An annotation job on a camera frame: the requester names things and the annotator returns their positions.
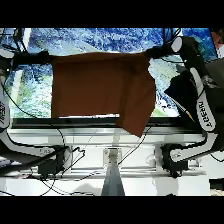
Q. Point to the brown T-shirt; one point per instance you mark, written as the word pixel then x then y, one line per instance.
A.
pixel 100 83

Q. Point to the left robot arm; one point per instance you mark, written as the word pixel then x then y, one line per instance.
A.
pixel 20 57

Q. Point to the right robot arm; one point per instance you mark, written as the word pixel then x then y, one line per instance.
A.
pixel 202 110

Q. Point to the black garment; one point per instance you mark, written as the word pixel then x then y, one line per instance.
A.
pixel 182 90

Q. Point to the grey garment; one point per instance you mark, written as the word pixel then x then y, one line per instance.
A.
pixel 216 75

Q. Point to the red garment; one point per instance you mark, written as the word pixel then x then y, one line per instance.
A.
pixel 218 36

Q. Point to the silver frame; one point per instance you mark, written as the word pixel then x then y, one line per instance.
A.
pixel 113 176

